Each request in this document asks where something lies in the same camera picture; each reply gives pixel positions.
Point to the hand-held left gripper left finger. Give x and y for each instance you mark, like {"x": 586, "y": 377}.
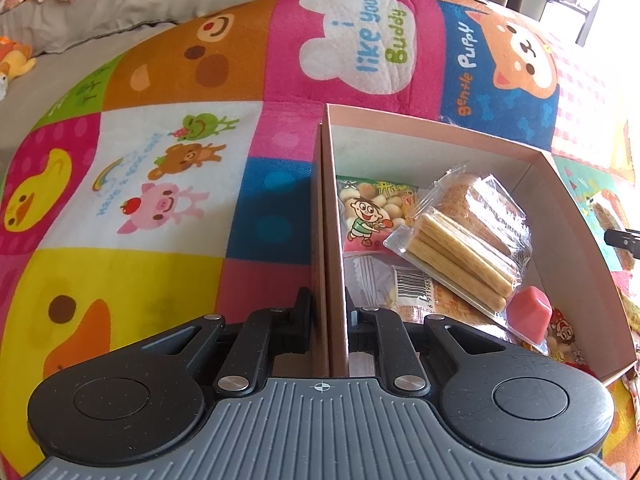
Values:
{"x": 302, "y": 320}

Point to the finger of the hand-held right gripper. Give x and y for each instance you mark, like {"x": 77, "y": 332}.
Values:
{"x": 625, "y": 240}

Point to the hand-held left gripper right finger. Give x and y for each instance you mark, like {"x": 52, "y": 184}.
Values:
{"x": 352, "y": 332}

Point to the pink cardboard box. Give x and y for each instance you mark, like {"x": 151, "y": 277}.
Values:
{"x": 570, "y": 220}

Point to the small clear bread packet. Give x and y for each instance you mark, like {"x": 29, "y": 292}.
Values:
{"x": 410, "y": 285}

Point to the pink ball biscuit packet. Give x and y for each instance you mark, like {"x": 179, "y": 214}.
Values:
{"x": 562, "y": 335}

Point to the red yellow ball biscuit packet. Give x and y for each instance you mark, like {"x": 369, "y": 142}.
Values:
{"x": 365, "y": 215}

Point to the pink jelly cup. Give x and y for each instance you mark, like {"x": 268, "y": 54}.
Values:
{"x": 527, "y": 312}

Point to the clear stick biscuit packet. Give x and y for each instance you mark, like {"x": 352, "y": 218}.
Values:
{"x": 460, "y": 255}

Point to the clear round cracker packet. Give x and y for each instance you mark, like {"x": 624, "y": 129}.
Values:
{"x": 475, "y": 194}

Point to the colourful printed play mat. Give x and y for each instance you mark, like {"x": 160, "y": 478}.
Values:
{"x": 150, "y": 270}

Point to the small white plush toy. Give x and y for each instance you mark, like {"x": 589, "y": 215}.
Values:
{"x": 3, "y": 85}

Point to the orange plush toy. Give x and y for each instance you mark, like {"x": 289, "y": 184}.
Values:
{"x": 17, "y": 57}

